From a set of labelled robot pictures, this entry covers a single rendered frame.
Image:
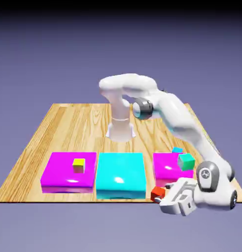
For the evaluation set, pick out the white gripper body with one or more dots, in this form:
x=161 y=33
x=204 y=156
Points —
x=175 y=196

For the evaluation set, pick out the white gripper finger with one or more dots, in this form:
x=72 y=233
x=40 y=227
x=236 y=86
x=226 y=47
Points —
x=157 y=200
x=168 y=186

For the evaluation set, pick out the small red cube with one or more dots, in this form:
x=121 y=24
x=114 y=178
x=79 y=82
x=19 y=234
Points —
x=157 y=192

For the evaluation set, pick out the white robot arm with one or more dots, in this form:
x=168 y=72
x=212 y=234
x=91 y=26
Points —
x=178 y=118

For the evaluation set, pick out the small green cube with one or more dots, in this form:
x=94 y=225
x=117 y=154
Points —
x=186 y=161

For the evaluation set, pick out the small cyan cube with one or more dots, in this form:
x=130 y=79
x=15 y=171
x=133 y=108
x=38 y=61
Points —
x=177 y=150

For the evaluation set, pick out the small yellow cube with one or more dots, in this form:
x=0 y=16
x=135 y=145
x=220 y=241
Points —
x=79 y=165

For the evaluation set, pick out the large magenta box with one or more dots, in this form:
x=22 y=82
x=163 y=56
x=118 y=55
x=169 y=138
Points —
x=59 y=171
x=164 y=163

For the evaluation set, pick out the large cyan box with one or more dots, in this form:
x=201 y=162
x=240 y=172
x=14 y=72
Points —
x=120 y=173

